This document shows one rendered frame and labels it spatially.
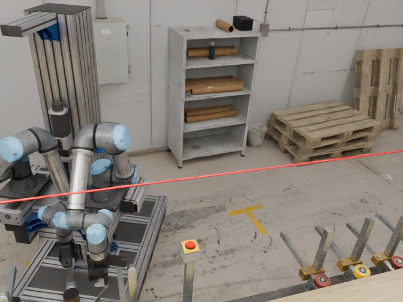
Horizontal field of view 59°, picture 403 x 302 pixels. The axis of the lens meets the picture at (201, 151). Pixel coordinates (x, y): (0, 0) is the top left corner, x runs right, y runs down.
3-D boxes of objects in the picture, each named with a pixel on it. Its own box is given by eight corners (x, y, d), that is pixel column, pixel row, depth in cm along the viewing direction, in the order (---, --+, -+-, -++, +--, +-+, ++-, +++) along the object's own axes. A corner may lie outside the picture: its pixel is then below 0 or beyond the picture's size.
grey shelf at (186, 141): (167, 150, 459) (168, 26, 379) (228, 140, 492) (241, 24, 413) (179, 168, 425) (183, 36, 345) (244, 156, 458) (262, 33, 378)
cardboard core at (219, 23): (215, 18, 389) (228, 24, 366) (222, 18, 392) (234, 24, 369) (214, 26, 394) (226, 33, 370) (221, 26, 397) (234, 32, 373)
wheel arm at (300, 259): (279, 236, 222) (280, 231, 220) (283, 235, 223) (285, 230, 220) (318, 294, 187) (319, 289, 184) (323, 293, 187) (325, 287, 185)
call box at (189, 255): (180, 253, 162) (180, 241, 158) (194, 250, 164) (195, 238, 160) (183, 265, 157) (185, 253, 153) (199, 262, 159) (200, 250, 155)
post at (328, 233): (304, 288, 206) (324, 227, 182) (310, 287, 207) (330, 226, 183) (307, 293, 203) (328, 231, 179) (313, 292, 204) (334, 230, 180)
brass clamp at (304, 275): (297, 272, 198) (299, 266, 196) (318, 268, 202) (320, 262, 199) (303, 281, 193) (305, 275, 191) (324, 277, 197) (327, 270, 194)
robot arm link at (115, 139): (115, 168, 211) (95, 118, 163) (140, 169, 211) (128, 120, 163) (112, 187, 205) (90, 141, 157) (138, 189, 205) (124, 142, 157)
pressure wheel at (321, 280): (327, 291, 191) (332, 277, 185) (323, 302, 185) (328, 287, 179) (312, 284, 194) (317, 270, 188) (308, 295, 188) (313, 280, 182)
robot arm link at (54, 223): (61, 207, 179) (72, 214, 175) (64, 223, 184) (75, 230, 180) (47, 216, 173) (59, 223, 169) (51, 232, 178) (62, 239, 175)
